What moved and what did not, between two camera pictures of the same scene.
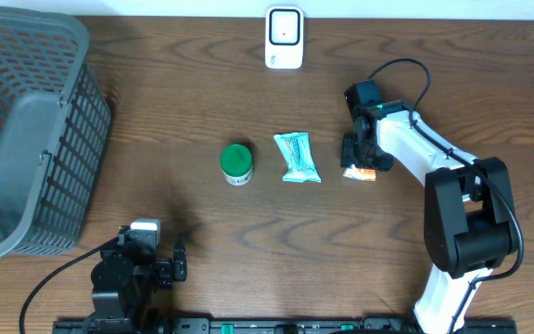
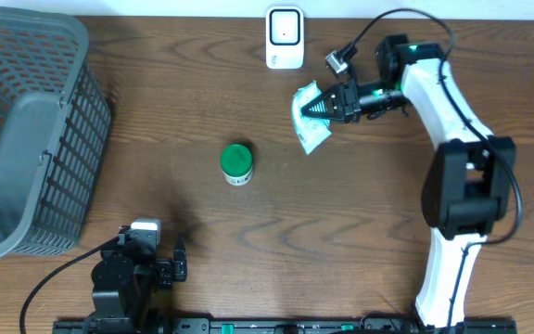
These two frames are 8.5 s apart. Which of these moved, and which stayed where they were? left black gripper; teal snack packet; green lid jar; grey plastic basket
Moved: teal snack packet
Stayed: grey plastic basket; left black gripper; green lid jar
